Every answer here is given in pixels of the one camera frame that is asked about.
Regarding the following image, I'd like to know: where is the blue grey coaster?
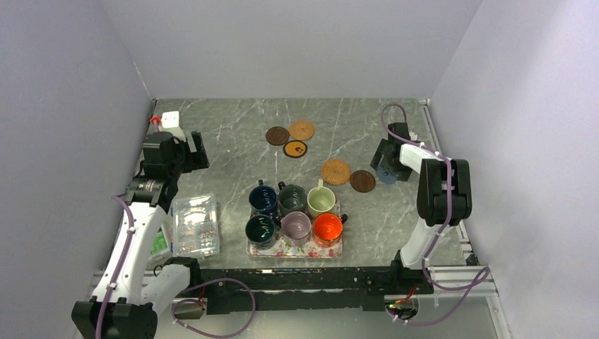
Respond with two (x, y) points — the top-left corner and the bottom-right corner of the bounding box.
(376, 156), (398, 184)

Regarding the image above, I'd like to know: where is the dark wooden coaster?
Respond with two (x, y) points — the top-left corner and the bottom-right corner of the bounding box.
(266, 126), (290, 145)
(350, 169), (376, 193)

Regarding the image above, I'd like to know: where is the woven rattan coaster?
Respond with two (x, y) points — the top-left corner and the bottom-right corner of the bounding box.
(288, 120), (315, 141)
(321, 159), (352, 186)

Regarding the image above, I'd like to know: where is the pale green cup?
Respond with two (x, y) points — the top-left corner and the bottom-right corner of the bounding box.
(307, 179), (336, 218)

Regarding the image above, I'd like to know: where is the orange black-rimmed coaster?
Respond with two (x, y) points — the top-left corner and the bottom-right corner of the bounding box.
(283, 140), (308, 159)

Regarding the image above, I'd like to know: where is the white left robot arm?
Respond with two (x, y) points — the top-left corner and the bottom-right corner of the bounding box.
(71, 131), (209, 338)

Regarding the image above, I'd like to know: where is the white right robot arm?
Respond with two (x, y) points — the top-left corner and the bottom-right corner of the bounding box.
(370, 122), (473, 293)

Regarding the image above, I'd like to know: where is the dark blue cup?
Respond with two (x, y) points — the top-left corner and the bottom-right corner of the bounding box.
(248, 179), (278, 215)

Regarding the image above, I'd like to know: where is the dark green cup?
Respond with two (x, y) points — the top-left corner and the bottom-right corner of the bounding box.
(244, 215), (276, 249)

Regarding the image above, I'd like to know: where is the orange cup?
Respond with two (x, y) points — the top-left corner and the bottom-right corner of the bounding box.
(312, 213), (348, 248)

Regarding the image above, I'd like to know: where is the grey green cup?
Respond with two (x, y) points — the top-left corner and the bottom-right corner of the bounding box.
(278, 182), (307, 217)

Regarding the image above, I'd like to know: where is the lilac cup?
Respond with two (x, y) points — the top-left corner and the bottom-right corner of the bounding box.
(281, 211), (312, 246)

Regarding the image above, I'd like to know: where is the clear plastic screw box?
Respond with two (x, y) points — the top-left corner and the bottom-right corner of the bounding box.
(171, 194), (220, 260)

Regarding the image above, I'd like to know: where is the green white box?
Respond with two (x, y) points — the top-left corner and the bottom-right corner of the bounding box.
(148, 226), (172, 264)

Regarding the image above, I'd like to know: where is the floral serving tray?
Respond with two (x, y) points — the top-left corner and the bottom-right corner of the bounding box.
(246, 225), (343, 259)

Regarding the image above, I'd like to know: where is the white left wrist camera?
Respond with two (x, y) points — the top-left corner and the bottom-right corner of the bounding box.
(150, 111), (186, 141)

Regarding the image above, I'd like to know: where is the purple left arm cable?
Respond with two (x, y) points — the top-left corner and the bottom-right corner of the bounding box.
(94, 196), (136, 339)

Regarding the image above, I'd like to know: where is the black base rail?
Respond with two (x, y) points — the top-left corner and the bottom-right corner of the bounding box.
(175, 262), (434, 315)

